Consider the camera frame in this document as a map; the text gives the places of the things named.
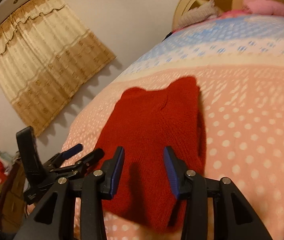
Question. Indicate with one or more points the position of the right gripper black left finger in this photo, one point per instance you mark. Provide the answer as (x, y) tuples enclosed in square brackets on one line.
[(53, 217)]

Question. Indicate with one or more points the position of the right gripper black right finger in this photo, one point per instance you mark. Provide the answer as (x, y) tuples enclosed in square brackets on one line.
[(234, 217)]

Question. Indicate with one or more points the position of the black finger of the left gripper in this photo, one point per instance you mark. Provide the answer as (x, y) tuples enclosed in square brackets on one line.
[(57, 160), (79, 169)]

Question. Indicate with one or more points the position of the red knitted embroidered sweater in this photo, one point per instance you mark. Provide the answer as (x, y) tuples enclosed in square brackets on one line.
[(144, 123)]

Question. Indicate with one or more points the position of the colourful clutter pile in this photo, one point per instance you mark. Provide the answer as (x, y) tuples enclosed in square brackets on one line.
[(12, 204)]

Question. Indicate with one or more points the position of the beige side window curtain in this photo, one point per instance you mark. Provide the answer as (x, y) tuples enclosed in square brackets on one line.
[(46, 55)]

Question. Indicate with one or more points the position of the polka dot bed sheet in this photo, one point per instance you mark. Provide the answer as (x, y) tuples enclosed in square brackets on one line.
[(238, 65)]

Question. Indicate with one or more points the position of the striped grey pillow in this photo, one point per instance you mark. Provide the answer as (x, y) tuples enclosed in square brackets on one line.
[(204, 12)]

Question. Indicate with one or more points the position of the pink folded blanket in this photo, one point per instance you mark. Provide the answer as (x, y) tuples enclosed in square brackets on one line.
[(263, 7)]

